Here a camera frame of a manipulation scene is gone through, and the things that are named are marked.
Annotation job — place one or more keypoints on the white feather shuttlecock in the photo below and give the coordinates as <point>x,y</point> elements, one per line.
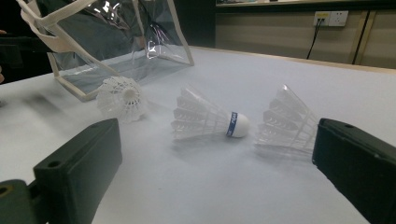
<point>286,124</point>

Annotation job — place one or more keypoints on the white shuttlecock dark band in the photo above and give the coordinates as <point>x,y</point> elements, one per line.
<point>120,99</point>

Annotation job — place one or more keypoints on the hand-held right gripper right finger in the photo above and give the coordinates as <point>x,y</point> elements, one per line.
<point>358,168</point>

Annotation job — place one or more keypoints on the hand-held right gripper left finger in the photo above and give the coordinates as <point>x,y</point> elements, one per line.
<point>77,165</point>

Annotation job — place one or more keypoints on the small white bottle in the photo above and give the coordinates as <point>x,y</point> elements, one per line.
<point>211,119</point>

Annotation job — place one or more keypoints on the white wall socket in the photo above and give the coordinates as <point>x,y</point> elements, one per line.
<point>334,18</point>

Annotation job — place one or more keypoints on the clear plastic bag beige trim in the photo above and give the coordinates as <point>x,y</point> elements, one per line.
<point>102,43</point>

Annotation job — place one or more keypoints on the black curtain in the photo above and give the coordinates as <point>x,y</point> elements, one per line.
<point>199,25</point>

